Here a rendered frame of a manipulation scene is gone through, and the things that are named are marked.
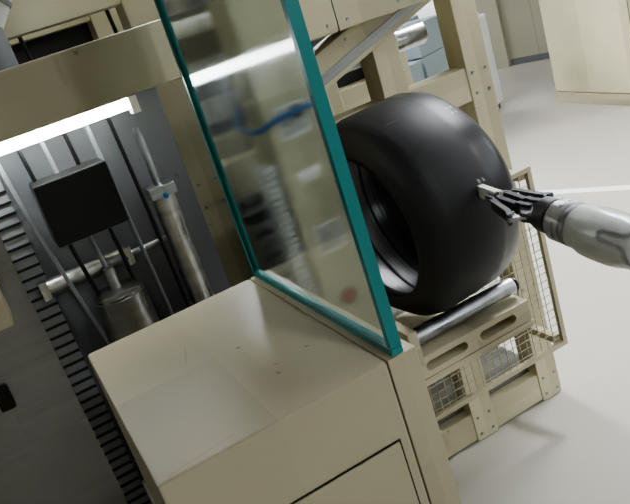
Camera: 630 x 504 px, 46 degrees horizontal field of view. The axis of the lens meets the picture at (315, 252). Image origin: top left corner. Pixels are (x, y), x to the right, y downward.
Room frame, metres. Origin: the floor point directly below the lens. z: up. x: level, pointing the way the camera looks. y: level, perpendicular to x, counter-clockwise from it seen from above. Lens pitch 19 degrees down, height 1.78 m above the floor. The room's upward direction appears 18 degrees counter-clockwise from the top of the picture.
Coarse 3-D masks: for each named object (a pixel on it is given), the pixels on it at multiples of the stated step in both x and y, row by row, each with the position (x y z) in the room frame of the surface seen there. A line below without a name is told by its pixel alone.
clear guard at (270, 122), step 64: (192, 0) 1.27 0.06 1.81; (256, 0) 1.03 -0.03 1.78; (192, 64) 1.38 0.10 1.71; (256, 64) 1.10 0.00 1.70; (256, 128) 1.18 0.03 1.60; (320, 128) 0.94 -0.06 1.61; (256, 192) 1.28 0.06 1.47; (320, 192) 1.02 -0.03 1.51; (256, 256) 1.41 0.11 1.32; (320, 256) 1.09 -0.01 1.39; (384, 320) 0.94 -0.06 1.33
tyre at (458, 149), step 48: (432, 96) 1.83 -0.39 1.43; (384, 144) 1.69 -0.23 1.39; (432, 144) 1.67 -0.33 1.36; (480, 144) 1.69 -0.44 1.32; (384, 192) 2.14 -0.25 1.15; (432, 192) 1.60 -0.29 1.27; (384, 240) 2.08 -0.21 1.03; (432, 240) 1.59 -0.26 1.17; (480, 240) 1.61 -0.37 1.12; (432, 288) 1.64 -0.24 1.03; (480, 288) 1.73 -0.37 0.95
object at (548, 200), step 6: (546, 198) 1.42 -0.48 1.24; (552, 198) 1.42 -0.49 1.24; (534, 204) 1.46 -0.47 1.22; (540, 204) 1.41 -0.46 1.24; (546, 204) 1.40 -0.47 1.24; (522, 210) 1.45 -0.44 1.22; (528, 210) 1.45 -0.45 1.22; (534, 210) 1.42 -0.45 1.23; (540, 210) 1.40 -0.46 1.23; (546, 210) 1.39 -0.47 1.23; (522, 216) 1.44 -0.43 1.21; (528, 216) 1.43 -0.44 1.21; (534, 216) 1.41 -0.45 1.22; (540, 216) 1.40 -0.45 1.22; (528, 222) 1.43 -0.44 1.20; (534, 222) 1.41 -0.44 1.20; (540, 222) 1.40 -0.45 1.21; (540, 228) 1.40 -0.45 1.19
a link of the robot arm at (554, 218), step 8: (560, 200) 1.39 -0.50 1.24; (568, 200) 1.38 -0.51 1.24; (552, 208) 1.37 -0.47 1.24; (560, 208) 1.36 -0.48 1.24; (568, 208) 1.35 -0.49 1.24; (544, 216) 1.38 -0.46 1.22; (552, 216) 1.36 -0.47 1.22; (560, 216) 1.35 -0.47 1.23; (544, 224) 1.38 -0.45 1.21; (552, 224) 1.36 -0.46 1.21; (560, 224) 1.34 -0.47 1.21; (544, 232) 1.38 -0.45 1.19; (552, 232) 1.36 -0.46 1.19; (560, 232) 1.34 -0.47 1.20; (560, 240) 1.34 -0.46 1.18
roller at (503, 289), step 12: (492, 288) 1.76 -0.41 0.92; (504, 288) 1.76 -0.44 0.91; (516, 288) 1.77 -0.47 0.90; (468, 300) 1.74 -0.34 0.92; (480, 300) 1.73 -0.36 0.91; (492, 300) 1.74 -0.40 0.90; (444, 312) 1.71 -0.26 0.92; (456, 312) 1.71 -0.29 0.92; (468, 312) 1.71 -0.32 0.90; (420, 324) 1.69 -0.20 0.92; (432, 324) 1.68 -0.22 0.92; (444, 324) 1.68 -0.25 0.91; (456, 324) 1.70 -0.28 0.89; (420, 336) 1.66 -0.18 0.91; (432, 336) 1.67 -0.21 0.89
